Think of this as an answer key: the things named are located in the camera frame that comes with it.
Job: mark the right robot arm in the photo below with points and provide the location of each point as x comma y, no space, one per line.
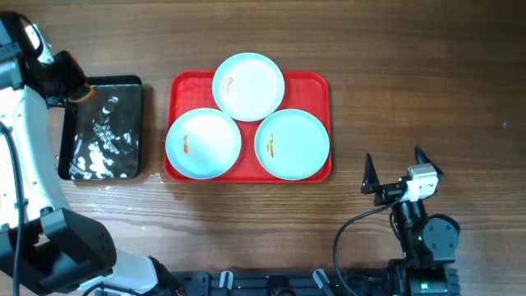
428,242

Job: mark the orange green sponge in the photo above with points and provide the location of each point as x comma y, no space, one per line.
82,90

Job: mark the black water tray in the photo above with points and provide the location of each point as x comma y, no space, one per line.
101,137

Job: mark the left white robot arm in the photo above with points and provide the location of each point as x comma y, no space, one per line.
46,246

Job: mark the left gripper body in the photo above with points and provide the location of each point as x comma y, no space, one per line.
66,76

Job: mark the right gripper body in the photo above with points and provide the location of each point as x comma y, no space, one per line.
388,193

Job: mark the red plastic tray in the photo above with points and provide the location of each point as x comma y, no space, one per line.
308,91

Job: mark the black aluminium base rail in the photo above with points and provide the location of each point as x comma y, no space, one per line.
287,283

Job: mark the light blue plate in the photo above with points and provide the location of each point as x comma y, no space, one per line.
248,87
292,144
203,143

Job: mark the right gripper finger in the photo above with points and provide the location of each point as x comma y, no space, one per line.
370,181
421,158

